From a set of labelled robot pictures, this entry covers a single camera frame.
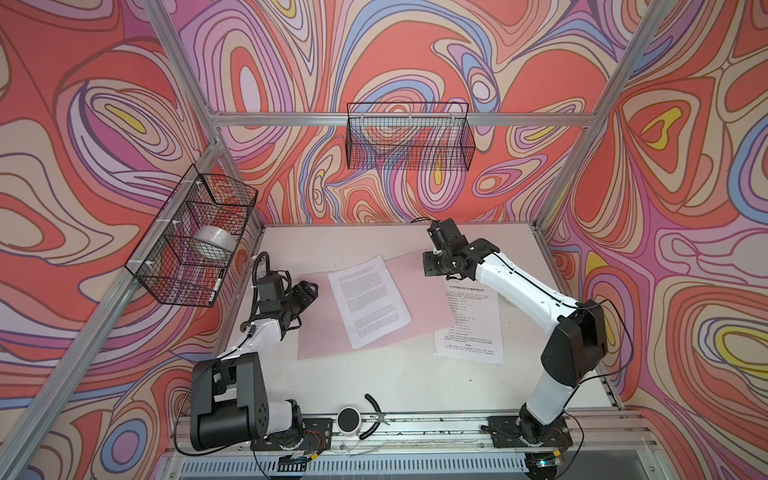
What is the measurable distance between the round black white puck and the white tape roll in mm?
491

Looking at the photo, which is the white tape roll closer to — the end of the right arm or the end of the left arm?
the end of the left arm

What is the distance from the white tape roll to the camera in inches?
28.3

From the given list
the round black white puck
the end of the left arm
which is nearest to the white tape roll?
the end of the left arm

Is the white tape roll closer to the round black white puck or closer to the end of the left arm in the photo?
the end of the left arm

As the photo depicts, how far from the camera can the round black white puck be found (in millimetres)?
717
